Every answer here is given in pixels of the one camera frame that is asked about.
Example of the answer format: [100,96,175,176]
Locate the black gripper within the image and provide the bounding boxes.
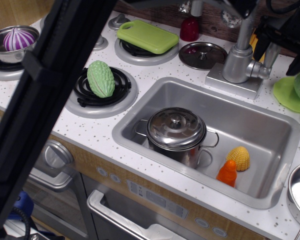
[253,6,300,76]

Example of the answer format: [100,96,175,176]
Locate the silver faucet lever handle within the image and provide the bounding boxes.
[246,42,281,80]

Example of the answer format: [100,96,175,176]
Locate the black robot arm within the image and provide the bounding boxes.
[0,0,300,240]

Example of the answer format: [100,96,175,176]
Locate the yellow toy pepper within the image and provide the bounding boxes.
[249,28,265,63]

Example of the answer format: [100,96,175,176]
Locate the light green plate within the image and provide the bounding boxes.
[273,76,300,113]

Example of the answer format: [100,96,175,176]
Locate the silver toy faucet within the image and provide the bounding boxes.
[205,9,264,100]

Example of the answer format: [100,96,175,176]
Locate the flat steel pot lid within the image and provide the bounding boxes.
[178,42,228,70]

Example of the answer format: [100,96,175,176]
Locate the dark red toy cup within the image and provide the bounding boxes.
[179,16,199,42]

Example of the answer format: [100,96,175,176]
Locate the silver sink basin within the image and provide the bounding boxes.
[112,77,300,209]

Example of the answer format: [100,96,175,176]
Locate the yellow toy corn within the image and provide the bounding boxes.
[226,146,250,172]

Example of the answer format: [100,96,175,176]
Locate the green cutting board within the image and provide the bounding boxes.
[117,19,179,55]

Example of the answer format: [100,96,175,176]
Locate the orange toy carrot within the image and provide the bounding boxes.
[216,160,237,188]

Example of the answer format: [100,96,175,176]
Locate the steel pot with lid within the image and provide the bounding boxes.
[134,107,220,169]

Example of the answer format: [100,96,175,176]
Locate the back stove burner under board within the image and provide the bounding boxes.
[114,38,179,66]

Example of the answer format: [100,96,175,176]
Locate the silver stove knob back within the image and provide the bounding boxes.
[108,13,131,31]

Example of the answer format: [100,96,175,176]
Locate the silver stove knob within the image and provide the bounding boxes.
[108,13,131,31]
[92,35,108,52]

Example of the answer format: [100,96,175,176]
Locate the silver stove knob middle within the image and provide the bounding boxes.
[92,35,108,52]

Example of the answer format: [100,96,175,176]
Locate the green toy bitter gourd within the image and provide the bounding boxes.
[87,60,115,98]

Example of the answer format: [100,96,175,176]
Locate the front black stove burner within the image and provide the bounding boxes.
[65,67,138,119]

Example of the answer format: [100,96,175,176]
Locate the silver oven dial knob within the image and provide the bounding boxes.
[42,139,74,169]

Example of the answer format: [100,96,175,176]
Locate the purple white toy onion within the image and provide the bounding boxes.
[3,27,36,52]

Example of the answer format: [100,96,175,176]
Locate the steel bowl at left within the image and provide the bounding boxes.
[0,25,40,64]

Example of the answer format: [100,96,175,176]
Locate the left stove burner under bowl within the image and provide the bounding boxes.
[0,62,24,81]

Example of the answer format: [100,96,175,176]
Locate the blue object lower left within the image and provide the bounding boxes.
[8,190,34,220]

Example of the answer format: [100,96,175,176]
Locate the silver dishwasher door handle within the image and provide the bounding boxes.
[87,190,185,240]

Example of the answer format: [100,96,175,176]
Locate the silver oven door handle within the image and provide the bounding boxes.
[29,168,78,193]

